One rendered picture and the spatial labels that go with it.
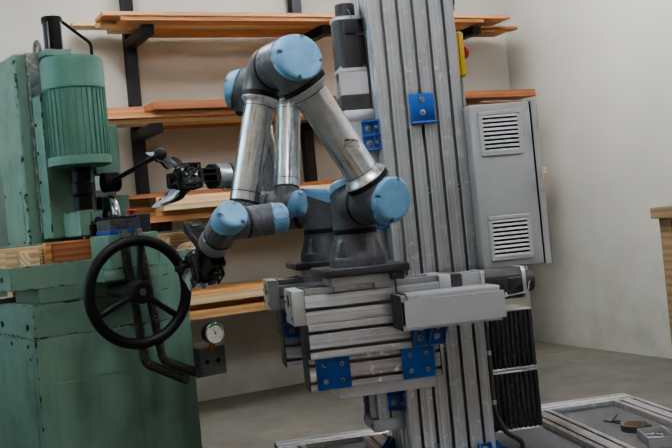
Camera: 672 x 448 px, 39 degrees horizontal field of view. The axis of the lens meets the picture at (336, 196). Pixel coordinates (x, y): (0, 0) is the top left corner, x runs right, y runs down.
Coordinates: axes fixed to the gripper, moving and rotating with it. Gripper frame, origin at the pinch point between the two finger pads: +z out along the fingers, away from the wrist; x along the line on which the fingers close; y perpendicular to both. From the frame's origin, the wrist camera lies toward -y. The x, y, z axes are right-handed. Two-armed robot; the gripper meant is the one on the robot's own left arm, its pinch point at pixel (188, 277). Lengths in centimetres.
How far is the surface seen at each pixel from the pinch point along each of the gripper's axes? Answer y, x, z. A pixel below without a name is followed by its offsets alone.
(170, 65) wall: -214, 107, 184
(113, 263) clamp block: -11.3, -14.8, 8.8
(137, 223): -20.5, -6.5, 5.8
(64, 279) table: -13.1, -25.6, 17.7
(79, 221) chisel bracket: -32.0, -16.4, 21.5
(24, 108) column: -74, -22, 24
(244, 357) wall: -66, 129, 262
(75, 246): -25.3, -18.8, 23.3
